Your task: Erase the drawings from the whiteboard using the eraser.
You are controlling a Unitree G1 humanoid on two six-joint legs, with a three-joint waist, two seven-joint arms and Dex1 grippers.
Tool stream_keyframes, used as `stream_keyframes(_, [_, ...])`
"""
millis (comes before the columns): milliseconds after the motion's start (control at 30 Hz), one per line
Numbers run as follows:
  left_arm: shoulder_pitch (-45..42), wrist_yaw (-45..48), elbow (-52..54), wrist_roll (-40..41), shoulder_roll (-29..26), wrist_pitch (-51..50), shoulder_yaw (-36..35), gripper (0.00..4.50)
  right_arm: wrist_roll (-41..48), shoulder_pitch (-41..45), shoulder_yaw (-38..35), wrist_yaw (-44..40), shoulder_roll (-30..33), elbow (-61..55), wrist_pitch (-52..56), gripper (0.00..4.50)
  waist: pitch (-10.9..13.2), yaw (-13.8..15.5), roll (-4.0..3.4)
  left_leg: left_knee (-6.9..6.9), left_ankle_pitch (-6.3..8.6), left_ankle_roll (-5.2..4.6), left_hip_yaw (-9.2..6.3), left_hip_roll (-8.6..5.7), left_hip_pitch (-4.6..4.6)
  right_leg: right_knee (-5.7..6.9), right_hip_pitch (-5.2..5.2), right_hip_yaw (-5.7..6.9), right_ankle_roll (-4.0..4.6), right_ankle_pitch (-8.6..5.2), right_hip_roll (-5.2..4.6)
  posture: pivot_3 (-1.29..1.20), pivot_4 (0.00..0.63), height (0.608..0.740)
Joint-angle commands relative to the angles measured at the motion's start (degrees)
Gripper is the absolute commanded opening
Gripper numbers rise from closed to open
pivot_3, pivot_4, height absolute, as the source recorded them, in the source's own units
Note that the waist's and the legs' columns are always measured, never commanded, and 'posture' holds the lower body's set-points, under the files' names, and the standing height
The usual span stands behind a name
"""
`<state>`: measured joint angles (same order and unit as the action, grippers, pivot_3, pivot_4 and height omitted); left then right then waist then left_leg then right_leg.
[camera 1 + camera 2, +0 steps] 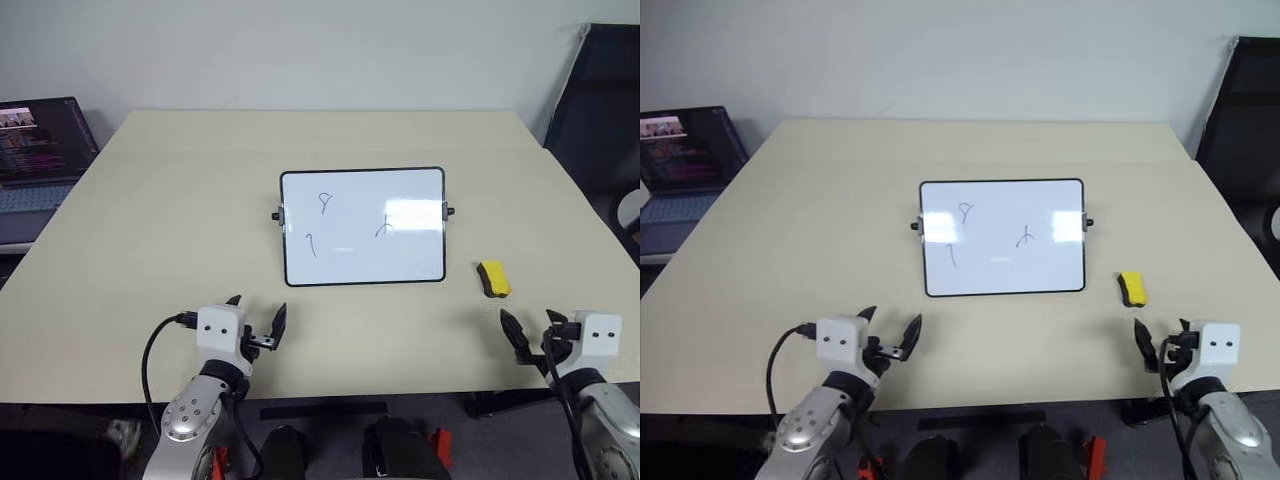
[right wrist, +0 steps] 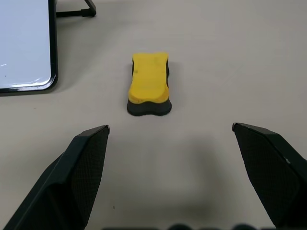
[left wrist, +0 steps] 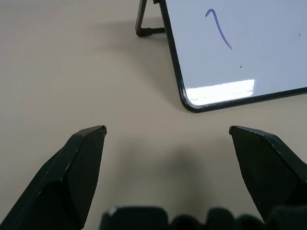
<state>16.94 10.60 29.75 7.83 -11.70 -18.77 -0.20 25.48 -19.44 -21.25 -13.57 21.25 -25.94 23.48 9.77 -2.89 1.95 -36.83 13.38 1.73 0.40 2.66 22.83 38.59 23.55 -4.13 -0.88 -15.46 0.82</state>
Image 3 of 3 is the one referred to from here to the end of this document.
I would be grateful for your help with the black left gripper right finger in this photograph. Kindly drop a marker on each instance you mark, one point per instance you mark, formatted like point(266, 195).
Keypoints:
point(266, 167)

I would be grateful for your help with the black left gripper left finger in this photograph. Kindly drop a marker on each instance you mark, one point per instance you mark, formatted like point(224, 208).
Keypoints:
point(64, 182)

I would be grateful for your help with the black whiteboard stand leg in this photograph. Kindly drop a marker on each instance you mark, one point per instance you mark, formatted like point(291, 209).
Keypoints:
point(141, 24)

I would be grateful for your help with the black-framed whiteboard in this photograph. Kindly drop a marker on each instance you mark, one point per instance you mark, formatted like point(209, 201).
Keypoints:
point(239, 48)

